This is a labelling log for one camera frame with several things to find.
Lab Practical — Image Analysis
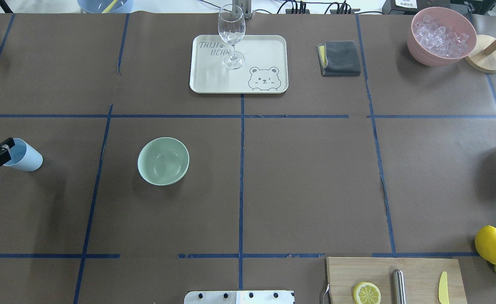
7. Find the pink bowl of ice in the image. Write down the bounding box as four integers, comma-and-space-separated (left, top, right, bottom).
407, 6, 477, 67

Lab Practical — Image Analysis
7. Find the yellow lemon rear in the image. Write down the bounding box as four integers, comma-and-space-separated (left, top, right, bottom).
474, 225, 496, 265

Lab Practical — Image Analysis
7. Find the wooden cutting board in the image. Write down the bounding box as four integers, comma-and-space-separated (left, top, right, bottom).
326, 257, 467, 304

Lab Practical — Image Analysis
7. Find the clear wine glass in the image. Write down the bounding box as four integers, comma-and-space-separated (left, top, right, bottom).
218, 4, 246, 70

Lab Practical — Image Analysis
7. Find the cream bear print tray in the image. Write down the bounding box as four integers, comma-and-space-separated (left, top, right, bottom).
190, 35, 289, 94

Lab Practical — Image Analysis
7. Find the light blue plastic cup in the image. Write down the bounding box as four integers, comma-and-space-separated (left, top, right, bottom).
3, 138, 43, 172

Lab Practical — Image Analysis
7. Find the blue bowl with fork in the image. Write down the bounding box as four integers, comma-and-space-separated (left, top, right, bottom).
77, 0, 134, 14

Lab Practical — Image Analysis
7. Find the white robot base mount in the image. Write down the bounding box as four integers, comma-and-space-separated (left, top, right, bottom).
184, 289, 295, 304

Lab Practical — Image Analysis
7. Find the yellow plastic knife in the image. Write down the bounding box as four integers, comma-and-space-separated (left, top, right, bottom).
438, 271, 449, 304

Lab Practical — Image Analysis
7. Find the light green bowl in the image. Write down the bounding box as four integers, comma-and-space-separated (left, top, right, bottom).
137, 137, 190, 186

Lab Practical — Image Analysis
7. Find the wooden round stand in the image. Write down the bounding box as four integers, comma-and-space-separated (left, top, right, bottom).
465, 35, 496, 73

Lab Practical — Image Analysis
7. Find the lemon half slice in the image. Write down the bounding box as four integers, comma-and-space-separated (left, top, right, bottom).
352, 282, 382, 304

